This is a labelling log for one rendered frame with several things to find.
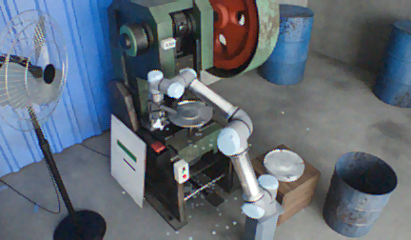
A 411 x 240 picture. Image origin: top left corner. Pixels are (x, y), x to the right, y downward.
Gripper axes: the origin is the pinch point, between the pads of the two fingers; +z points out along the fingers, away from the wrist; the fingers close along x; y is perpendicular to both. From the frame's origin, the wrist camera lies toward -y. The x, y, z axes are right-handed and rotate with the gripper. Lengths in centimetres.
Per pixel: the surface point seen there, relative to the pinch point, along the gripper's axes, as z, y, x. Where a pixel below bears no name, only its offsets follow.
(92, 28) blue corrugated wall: -14, 32, -134
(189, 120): 8.8, -20.3, -13.2
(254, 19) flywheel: -53, -59, -16
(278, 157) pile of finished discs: 46, -84, 1
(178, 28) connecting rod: -48, -17, -25
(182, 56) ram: -29.5, -19.3, -26.3
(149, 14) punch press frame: -59, -1, -21
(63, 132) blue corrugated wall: 74, 75, -112
